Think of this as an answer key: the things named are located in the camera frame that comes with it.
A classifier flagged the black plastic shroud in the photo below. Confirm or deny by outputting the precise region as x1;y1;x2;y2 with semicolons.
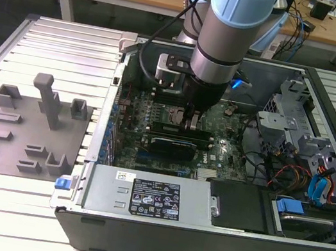
199;175;277;237

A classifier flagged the hard disk in blue carrier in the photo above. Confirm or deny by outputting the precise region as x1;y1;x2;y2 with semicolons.
265;193;336;245

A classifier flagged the green motherboard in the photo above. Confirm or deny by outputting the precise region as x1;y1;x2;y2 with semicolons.
105;83;265;191

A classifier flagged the small black cube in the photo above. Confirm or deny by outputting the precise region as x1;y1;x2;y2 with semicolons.
308;0;335;22

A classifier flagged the blue flat data wire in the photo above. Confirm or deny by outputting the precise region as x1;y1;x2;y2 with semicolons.
306;172;323;204
316;174;336;206

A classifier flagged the black cable inside case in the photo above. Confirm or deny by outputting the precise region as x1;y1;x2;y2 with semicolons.
233;114;287;184

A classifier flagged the red yellow power wire bundle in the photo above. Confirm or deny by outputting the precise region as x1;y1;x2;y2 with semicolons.
266;161;315;193

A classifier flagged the grey parts rack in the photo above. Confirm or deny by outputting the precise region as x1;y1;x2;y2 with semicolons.
0;65;99;189

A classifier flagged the white grey wrist camera box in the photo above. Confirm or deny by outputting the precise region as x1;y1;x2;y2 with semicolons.
153;51;190;92

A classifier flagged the black open PC case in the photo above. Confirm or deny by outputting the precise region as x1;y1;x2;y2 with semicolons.
42;24;336;251

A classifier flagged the grey metal drive cage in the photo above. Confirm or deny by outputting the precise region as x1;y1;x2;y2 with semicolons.
245;73;336;195

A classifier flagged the metal socket cover frame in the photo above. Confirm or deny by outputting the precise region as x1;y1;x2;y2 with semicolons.
166;105;188;128

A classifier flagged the round coin cell battery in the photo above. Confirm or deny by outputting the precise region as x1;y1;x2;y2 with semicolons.
223;101;237;117

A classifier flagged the black RAM slot bank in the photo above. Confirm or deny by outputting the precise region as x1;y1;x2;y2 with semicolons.
153;86;183;108
145;121;216;150

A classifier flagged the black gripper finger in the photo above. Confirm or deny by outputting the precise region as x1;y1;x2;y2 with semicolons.
186;109;204;133
181;101;194;127

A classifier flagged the black power supply label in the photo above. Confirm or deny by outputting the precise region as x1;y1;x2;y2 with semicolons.
127;176;183;223

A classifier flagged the small white sticker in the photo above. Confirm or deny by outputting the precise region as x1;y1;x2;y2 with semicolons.
115;170;135;184

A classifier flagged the small flat black device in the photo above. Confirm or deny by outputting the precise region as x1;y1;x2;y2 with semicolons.
301;21;317;34

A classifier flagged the silver power supply box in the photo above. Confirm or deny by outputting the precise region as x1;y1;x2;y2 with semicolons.
78;161;221;235

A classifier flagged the grey plastic corner bracket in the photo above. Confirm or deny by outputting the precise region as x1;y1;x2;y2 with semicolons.
117;30;139;56

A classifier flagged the silver finned chipset heatsink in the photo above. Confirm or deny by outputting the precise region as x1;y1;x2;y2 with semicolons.
195;167;219;182

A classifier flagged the black graphics card blue stripe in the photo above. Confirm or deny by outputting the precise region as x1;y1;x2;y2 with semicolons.
146;133;199;163

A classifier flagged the blue case latch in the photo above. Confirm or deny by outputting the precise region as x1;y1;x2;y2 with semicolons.
54;173;79;194

